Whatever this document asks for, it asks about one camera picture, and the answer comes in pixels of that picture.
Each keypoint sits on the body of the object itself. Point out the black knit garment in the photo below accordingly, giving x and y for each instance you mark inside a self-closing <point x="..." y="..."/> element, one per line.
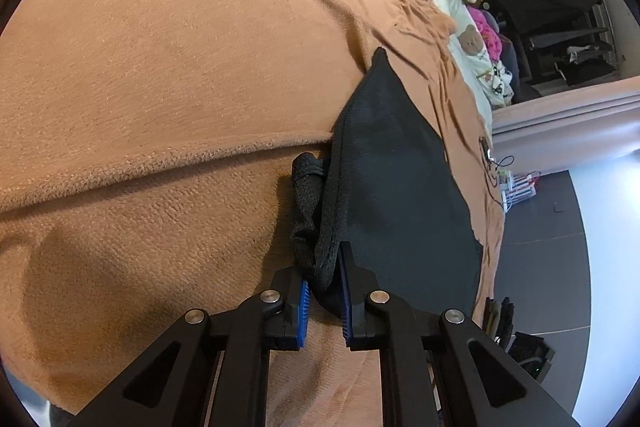
<point x="386" y="188"/>

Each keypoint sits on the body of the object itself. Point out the brown bed blanket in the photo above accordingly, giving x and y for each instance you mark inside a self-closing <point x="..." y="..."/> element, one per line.
<point x="146" y="152"/>

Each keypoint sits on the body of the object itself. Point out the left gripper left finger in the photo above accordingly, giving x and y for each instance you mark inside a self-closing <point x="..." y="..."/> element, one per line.
<point x="208" y="369"/>

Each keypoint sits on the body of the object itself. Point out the dark open wardrobe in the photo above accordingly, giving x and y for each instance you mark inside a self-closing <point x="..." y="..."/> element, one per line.
<point x="555" y="45"/>

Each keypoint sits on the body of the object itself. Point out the black equipment case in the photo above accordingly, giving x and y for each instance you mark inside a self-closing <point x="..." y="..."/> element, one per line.
<point x="531" y="352"/>

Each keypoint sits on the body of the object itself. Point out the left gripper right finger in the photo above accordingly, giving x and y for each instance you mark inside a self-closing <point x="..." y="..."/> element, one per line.
<point x="437" y="369"/>

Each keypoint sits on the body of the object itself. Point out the pink curtain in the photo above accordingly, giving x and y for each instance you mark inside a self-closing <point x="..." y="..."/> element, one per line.
<point x="571" y="128"/>

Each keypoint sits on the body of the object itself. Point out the pink fluffy garment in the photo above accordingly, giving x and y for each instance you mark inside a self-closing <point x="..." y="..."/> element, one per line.
<point x="488" y="33"/>

